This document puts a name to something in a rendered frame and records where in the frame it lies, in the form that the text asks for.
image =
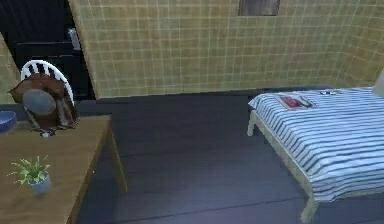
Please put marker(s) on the black room door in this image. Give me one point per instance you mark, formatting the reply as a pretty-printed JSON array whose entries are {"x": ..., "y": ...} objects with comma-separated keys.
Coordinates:
[{"x": 36, "y": 26}]

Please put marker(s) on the brown wooden table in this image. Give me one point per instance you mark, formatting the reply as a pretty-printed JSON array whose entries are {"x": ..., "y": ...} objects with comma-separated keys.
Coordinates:
[{"x": 60, "y": 160}]

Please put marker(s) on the brown framed wall picture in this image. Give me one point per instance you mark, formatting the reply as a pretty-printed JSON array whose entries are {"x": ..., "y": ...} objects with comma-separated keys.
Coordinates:
[{"x": 258, "y": 7}]

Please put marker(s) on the green houseplant in grey pot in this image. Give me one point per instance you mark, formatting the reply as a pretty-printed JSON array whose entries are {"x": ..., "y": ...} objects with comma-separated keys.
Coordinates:
[{"x": 35, "y": 173}]

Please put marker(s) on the red and white book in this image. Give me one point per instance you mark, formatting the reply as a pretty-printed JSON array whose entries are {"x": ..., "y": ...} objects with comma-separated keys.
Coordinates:
[{"x": 295, "y": 101}]

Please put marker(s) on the blue bowl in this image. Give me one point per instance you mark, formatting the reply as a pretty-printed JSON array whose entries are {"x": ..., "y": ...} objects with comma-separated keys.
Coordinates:
[{"x": 6, "y": 120}]

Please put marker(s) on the white wooden chair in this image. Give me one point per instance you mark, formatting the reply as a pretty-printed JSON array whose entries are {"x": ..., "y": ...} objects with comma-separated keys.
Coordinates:
[{"x": 50, "y": 68}]

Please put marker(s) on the bed with striped cover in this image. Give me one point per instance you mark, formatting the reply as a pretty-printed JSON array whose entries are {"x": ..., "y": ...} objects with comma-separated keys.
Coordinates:
[{"x": 333, "y": 140}]

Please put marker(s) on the white pillow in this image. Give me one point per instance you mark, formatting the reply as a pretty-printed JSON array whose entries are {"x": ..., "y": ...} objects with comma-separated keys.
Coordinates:
[{"x": 379, "y": 83}]

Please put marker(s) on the small dark object on bed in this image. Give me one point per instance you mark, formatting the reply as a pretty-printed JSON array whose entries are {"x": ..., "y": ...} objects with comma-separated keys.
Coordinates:
[{"x": 328, "y": 92}]

